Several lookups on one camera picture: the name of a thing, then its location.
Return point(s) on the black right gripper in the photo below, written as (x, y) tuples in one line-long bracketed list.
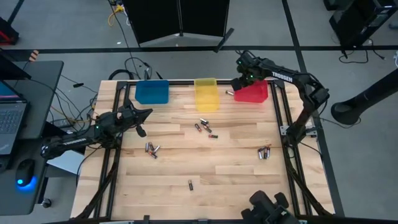
[(251, 80)]

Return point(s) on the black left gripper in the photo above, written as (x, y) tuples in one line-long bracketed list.
[(127, 115)]

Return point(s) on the black red-tipped battery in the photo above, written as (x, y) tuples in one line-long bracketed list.
[(213, 136)]

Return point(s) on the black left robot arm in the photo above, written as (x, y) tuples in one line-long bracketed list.
[(74, 141)]

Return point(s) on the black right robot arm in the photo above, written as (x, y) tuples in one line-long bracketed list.
[(281, 76)]

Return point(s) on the red plastic bin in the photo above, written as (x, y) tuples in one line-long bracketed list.
[(256, 93)]

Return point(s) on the blue plastic bin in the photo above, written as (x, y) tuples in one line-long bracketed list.
[(152, 93)]

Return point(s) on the yellow translucent plastic bin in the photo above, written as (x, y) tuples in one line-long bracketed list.
[(206, 99)]

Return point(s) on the black divider panel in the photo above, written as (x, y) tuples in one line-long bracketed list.
[(155, 18), (205, 15)]

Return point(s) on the grey power strip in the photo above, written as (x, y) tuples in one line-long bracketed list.
[(62, 123)]

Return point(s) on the white sheet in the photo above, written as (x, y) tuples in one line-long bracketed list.
[(66, 163)]

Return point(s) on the black desk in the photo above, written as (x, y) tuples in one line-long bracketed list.
[(40, 93)]

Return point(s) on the orange black striped tag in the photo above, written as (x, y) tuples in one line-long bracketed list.
[(33, 55)]

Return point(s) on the black computer mouse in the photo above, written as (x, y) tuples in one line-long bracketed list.
[(25, 171)]

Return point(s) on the black caster wheel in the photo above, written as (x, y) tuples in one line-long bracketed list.
[(46, 203)]

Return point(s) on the grey laptop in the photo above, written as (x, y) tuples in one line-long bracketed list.
[(11, 121)]

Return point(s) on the black equipment cart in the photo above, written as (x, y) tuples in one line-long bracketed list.
[(357, 18)]

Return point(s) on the black monitor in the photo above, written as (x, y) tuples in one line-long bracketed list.
[(9, 67)]

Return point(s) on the red black case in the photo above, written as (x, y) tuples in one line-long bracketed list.
[(7, 34)]

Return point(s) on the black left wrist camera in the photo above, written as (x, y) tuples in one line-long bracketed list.
[(140, 130)]

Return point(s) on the black aluminium rig frame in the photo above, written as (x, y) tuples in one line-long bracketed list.
[(182, 82)]

